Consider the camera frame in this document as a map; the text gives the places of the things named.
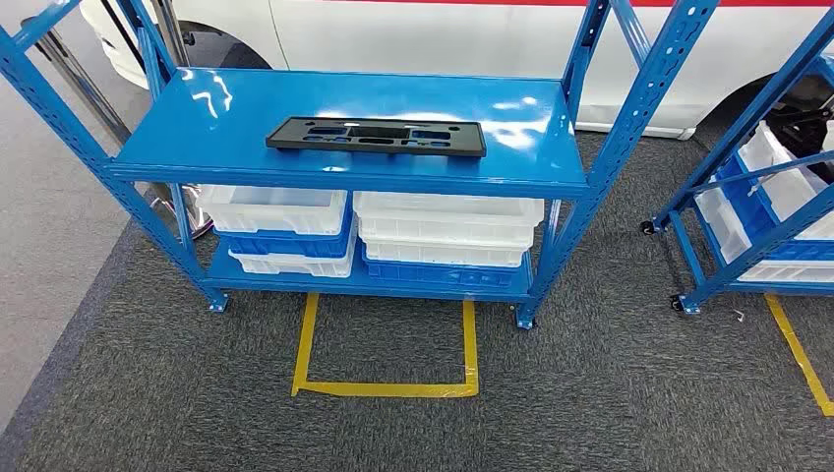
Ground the black plastic plate part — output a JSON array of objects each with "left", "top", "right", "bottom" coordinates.
[{"left": 266, "top": 117, "right": 488, "bottom": 158}]

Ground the blue metal shelf rack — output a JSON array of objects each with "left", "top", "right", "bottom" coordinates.
[{"left": 0, "top": 0, "right": 721, "bottom": 331}]

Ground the blue plastic bin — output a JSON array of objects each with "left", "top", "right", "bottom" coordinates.
[
  {"left": 715, "top": 155, "right": 834, "bottom": 262},
  {"left": 214, "top": 214, "right": 356, "bottom": 260},
  {"left": 362, "top": 250, "right": 534, "bottom": 289}
]

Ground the white car with red stripe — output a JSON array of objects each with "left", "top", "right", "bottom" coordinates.
[{"left": 78, "top": 0, "right": 834, "bottom": 167}]

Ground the blue rack with caster wheels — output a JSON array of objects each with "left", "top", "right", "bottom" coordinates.
[{"left": 640, "top": 9, "right": 834, "bottom": 316}]

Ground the black barrier belt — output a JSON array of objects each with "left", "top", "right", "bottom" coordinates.
[{"left": 100, "top": 0, "right": 148, "bottom": 73}]

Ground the chrome stanchion post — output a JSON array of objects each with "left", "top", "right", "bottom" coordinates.
[
  {"left": 19, "top": 16, "right": 213, "bottom": 241},
  {"left": 152, "top": 0, "right": 190, "bottom": 68}
]

